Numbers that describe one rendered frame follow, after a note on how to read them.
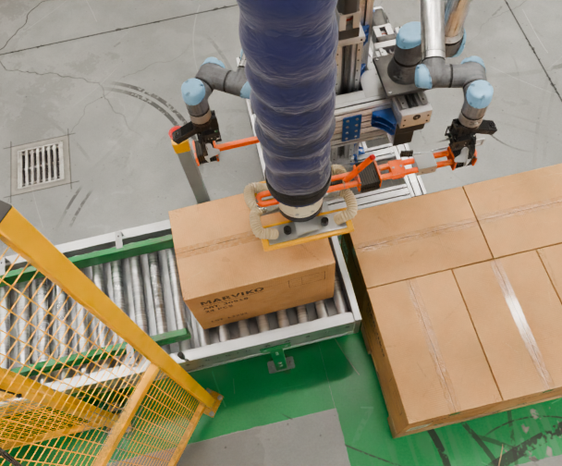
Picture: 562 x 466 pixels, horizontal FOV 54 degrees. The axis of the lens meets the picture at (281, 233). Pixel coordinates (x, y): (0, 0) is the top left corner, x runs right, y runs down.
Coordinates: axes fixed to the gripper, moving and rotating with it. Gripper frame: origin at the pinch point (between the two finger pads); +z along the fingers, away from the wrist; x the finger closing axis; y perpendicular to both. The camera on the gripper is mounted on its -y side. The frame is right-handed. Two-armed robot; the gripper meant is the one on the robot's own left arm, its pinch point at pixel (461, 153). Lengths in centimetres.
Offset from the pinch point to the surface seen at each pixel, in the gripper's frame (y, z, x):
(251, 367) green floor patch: 97, 121, 30
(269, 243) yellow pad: 75, 11, 14
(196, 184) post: 103, 55, -46
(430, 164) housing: 13.0, -1.3, 2.5
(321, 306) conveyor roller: 58, 66, 24
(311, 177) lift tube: 58, -23, 11
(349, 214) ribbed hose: 44.5, 5.7, 11.7
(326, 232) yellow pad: 54, 11, 14
